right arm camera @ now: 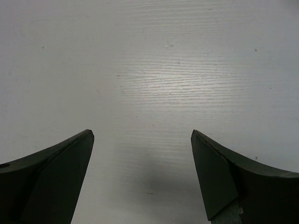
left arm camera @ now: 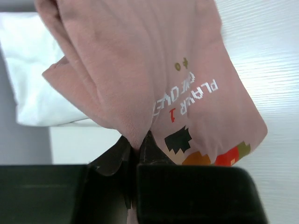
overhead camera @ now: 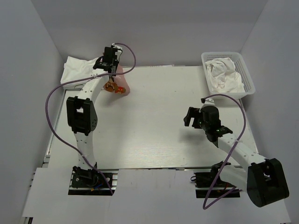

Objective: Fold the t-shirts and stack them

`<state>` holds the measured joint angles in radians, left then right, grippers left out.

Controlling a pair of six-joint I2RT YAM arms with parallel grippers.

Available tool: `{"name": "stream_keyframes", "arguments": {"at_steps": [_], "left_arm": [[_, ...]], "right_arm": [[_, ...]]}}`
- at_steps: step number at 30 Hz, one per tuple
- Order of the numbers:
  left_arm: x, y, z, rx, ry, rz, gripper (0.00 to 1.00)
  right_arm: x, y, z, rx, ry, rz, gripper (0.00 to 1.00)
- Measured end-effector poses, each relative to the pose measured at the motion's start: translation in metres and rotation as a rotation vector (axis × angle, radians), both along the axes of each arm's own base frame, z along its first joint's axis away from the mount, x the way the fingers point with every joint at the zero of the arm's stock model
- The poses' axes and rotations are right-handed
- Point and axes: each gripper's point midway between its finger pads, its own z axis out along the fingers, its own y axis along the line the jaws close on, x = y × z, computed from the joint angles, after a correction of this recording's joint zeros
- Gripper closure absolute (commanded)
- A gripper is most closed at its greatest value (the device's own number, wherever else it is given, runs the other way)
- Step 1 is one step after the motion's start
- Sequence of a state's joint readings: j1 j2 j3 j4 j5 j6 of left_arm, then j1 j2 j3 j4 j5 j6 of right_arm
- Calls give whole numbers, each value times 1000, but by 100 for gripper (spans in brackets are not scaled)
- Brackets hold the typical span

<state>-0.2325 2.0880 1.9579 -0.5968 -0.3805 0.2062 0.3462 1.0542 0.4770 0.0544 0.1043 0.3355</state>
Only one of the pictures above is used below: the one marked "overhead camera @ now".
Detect pink t-shirt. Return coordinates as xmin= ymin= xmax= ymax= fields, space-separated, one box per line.
xmin=103 ymin=64 xmax=130 ymax=96

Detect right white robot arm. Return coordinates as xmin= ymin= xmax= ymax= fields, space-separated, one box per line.
xmin=184 ymin=105 xmax=290 ymax=207

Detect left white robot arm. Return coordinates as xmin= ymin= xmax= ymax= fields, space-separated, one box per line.
xmin=66 ymin=44 xmax=122 ymax=170

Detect folded white t-shirt stack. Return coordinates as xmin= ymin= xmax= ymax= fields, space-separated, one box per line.
xmin=60 ymin=56 xmax=105 ymax=84

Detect crumpled white t-shirts in basket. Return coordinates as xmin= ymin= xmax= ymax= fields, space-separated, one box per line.
xmin=205 ymin=57 xmax=245 ymax=93

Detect white plastic basket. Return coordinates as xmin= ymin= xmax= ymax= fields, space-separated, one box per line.
xmin=201 ymin=52 xmax=255 ymax=99

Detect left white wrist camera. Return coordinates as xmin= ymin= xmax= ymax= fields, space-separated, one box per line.
xmin=111 ymin=43 xmax=123 ymax=59

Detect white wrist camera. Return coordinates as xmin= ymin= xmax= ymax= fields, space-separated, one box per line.
xmin=201 ymin=98 xmax=215 ymax=107
xmin=111 ymin=43 xmax=123 ymax=59

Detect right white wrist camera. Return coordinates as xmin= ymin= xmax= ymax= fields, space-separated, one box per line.
xmin=201 ymin=98 xmax=215 ymax=107

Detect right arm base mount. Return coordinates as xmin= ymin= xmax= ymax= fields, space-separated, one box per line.
xmin=190 ymin=161 xmax=234 ymax=199

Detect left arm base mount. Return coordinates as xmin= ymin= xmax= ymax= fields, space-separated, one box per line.
xmin=68 ymin=166 xmax=117 ymax=196

